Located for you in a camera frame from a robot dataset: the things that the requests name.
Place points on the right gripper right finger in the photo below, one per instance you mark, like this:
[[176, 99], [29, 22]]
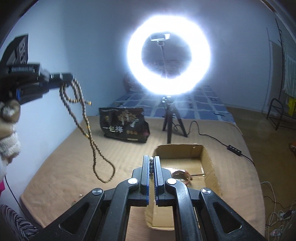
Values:
[[199, 214]]

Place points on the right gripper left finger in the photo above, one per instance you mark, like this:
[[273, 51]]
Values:
[[102, 214]]

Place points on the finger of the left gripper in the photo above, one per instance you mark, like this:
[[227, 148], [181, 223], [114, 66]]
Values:
[[60, 78]]

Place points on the red strap wristwatch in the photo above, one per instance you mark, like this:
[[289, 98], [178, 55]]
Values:
[[184, 176]]

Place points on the gloved left hand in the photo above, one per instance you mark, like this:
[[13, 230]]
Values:
[[10, 144]]

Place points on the cardboard box tray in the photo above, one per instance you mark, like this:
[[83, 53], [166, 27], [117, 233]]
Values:
[[188, 163]]

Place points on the tan blanket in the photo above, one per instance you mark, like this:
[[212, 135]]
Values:
[[70, 172]]

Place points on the folded floral quilt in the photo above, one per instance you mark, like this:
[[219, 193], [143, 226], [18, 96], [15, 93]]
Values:
[[131, 83]]

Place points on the black snack bag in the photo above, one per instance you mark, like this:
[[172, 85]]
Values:
[[127, 124]]

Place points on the phone holder clamp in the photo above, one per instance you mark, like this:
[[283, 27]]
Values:
[[160, 38]]

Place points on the black tripod stand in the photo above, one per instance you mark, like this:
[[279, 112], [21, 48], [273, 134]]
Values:
[[170, 111]]

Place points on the blue patterned bed sheet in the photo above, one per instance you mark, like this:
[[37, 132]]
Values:
[[202, 103]]

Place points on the black clothes rack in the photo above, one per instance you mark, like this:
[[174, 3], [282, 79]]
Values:
[[277, 112]]

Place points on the yellow box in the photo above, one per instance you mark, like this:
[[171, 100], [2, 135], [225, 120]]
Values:
[[291, 102]]

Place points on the striped white towel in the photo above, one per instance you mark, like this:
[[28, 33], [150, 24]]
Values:
[[288, 45]]

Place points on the bright ring light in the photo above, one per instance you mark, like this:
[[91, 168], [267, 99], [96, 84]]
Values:
[[176, 66]]

